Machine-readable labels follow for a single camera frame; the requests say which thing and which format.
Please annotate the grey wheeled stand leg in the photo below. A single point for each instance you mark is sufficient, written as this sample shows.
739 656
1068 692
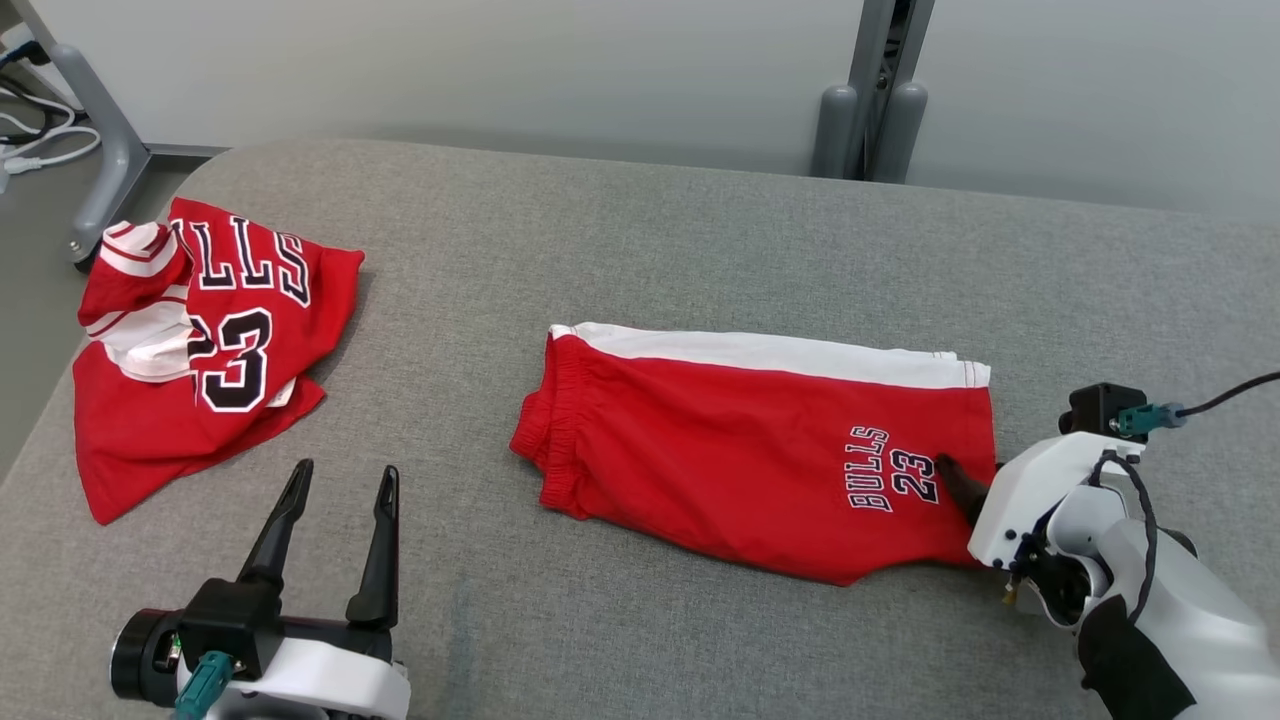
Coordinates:
105 160

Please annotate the grey metal partition post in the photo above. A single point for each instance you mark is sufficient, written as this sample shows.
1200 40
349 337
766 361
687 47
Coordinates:
870 120

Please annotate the red shorts with white stripe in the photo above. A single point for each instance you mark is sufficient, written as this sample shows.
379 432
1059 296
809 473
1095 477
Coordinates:
720 460

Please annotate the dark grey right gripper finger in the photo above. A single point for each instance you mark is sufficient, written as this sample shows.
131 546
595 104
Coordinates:
965 490

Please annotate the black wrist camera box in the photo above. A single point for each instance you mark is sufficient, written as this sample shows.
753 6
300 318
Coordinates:
230 625
1095 405

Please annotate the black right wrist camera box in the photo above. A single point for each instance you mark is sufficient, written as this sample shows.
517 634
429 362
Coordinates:
1095 405

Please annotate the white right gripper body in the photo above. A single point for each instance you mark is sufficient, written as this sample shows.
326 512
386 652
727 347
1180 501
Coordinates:
1020 490

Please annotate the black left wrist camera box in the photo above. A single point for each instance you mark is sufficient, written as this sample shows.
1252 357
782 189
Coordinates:
230 625

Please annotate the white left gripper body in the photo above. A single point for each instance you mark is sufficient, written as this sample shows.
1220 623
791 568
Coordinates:
330 690

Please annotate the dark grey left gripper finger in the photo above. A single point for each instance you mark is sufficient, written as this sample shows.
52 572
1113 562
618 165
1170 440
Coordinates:
382 570
280 535

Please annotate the red Bulls 23 jersey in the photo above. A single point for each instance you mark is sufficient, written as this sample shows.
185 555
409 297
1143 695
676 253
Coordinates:
130 440

